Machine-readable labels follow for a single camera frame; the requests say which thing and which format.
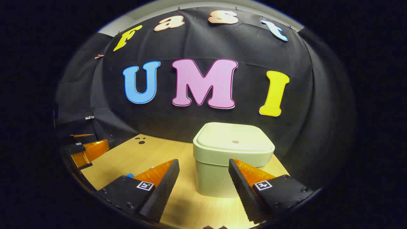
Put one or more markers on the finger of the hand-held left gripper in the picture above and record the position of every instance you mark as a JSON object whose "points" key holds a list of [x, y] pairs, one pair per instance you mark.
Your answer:
{"points": [[90, 152], [83, 135]]}

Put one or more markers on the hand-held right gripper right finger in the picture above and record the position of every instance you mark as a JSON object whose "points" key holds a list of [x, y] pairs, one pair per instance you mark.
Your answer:
{"points": [[243, 190]]}

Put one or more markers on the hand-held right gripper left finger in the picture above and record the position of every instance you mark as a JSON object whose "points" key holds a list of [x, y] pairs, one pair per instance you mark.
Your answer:
{"points": [[162, 190]]}

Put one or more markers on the green desktop garbage bin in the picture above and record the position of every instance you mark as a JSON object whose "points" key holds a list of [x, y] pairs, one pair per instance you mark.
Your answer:
{"points": [[222, 159]]}

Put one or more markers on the wooden desktop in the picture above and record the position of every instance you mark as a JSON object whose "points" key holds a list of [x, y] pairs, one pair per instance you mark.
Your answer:
{"points": [[190, 210]]}

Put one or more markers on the black backdrop cloth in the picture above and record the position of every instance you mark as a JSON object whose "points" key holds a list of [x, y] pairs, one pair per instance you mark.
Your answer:
{"points": [[222, 47]]}

